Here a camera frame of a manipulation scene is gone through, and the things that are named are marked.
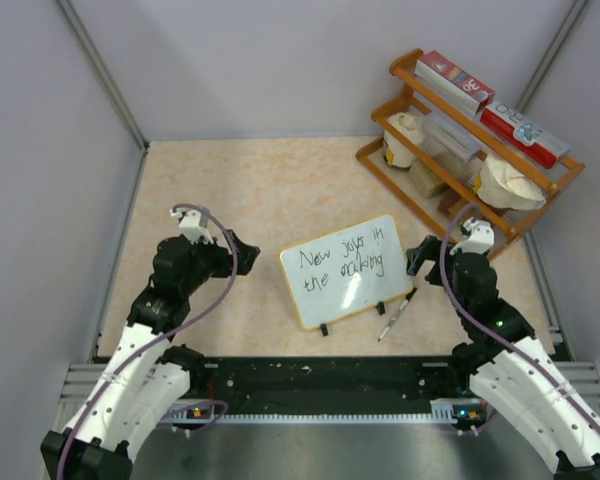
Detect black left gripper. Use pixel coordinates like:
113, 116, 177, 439
180, 229, 258, 296

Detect white board yellow frame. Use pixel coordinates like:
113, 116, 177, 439
279, 214, 414, 331

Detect black white marker pen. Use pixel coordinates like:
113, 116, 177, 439
377, 287, 418, 343

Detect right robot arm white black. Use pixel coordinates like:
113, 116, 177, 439
406, 236, 600, 479

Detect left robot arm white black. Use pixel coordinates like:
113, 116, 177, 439
40, 230, 260, 479

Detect black board stand foot right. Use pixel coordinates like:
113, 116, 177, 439
375, 301, 386, 315

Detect brown red blocks on shelf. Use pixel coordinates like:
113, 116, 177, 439
433, 190, 476, 240

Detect tan block on shelf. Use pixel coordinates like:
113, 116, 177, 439
409, 160, 448, 198

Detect cream paper cup left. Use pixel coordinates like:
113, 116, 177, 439
382, 111, 426, 170

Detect grey clear plastic box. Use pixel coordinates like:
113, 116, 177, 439
421, 113, 482, 182

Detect wooden two tier shelf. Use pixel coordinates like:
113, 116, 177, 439
356, 49, 585, 259

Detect red toothpaste box lower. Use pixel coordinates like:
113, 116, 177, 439
480, 101, 571, 169

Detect red toothpaste box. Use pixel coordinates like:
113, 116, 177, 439
480, 101, 571, 169
414, 50, 495, 117

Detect red toothpaste box upper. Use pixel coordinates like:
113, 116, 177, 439
414, 50, 495, 117

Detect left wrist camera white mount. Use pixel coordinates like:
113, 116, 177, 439
170, 207, 213, 245

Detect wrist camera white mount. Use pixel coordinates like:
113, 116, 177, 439
450, 218, 495, 255
170, 207, 213, 245

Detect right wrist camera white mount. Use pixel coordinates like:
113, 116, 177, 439
450, 218, 495, 255

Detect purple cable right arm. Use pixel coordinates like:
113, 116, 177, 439
438, 201, 600, 451

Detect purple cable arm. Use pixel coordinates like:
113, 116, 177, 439
438, 201, 600, 451
54, 202, 239, 480

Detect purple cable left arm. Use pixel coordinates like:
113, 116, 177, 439
54, 202, 239, 480

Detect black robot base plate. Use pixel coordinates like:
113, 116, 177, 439
186, 356, 472, 415

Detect grey slotted cable duct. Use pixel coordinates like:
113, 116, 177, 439
164, 399, 486, 426

